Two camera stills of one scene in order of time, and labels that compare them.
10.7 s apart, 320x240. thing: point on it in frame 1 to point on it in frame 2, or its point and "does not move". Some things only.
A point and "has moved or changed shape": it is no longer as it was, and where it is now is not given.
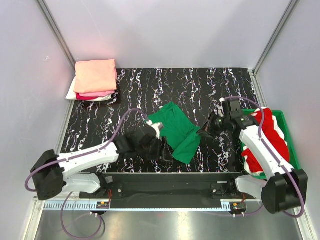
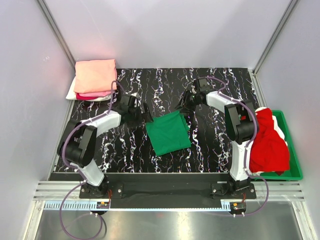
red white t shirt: [275, 133] does not move
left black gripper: [159, 152] to [141, 119]
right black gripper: [207, 131] to [186, 103]
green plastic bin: [280, 118] does not move
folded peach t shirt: [95, 76] does not move
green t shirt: [183, 137] has moved or changed shape
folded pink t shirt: [92, 95] does not move
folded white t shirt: [72, 96] does not move
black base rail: [167, 190] does not move
